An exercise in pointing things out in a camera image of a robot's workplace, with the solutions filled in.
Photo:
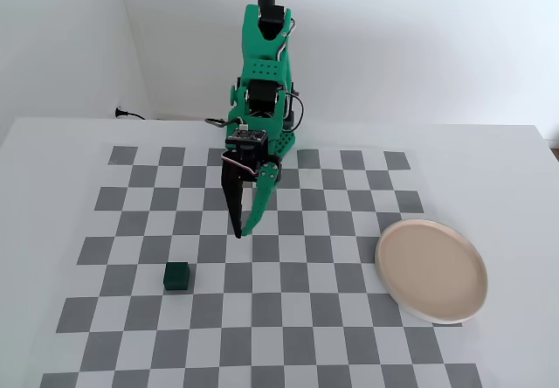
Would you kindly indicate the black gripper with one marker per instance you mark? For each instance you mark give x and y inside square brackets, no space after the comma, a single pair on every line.
[269,174]

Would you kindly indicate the dark green cube dice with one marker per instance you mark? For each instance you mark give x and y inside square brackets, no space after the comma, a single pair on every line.
[177,278]

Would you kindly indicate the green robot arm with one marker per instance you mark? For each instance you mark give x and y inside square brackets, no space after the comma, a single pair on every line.
[264,71]

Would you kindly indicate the beige round plate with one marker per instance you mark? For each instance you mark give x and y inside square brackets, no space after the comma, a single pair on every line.
[432,270]

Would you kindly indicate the grey white checkerboard mat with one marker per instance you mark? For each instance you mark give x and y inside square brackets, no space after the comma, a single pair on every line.
[305,274]

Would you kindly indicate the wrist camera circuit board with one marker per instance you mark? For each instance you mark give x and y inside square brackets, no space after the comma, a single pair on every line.
[249,136]

